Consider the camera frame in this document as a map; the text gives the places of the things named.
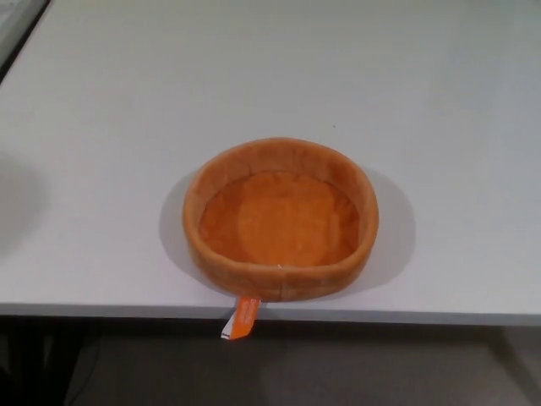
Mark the orange plush soft plate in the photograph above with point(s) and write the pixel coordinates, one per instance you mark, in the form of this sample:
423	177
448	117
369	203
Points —
279	224

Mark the grey panel with dark edge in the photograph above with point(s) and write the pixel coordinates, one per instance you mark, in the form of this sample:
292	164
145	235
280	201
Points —
12	25

